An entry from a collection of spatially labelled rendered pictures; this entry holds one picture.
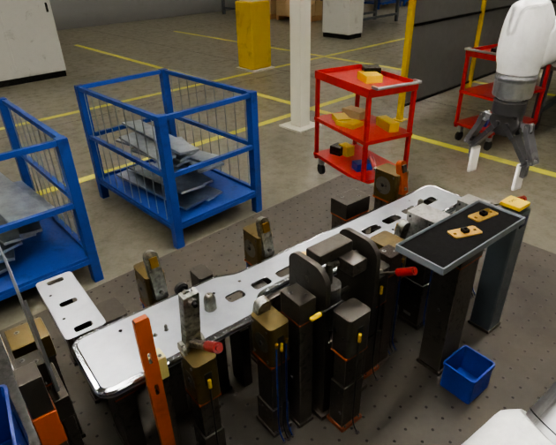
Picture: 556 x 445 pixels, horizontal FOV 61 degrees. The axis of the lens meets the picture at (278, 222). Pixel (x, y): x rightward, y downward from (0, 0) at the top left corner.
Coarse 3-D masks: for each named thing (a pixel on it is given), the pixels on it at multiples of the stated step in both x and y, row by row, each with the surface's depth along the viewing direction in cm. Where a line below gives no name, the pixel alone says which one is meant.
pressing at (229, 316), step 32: (416, 192) 176; (448, 192) 175; (352, 224) 157; (384, 224) 156; (288, 256) 141; (224, 288) 129; (128, 320) 118; (160, 320) 118; (224, 320) 117; (96, 352) 109; (128, 352) 109; (96, 384) 101; (128, 384) 100
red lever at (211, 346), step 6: (192, 342) 99; (198, 342) 97; (204, 342) 95; (210, 342) 92; (216, 342) 90; (198, 348) 97; (204, 348) 93; (210, 348) 90; (216, 348) 89; (222, 348) 90
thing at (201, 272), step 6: (192, 270) 138; (198, 270) 138; (204, 270) 138; (210, 270) 138; (192, 276) 138; (198, 276) 135; (204, 276) 135; (210, 276) 136; (192, 282) 139; (198, 282) 136
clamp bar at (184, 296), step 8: (176, 288) 94; (184, 288) 95; (192, 288) 94; (184, 296) 92; (192, 296) 93; (184, 304) 92; (192, 304) 92; (184, 312) 94; (192, 312) 95; (184, 320) 95; (192, 320) 96; (184, 328) 97; (192, 328) 98; (184, 336) 98; (192, 336) 99; (200, 336) 101; (184, 344) 100
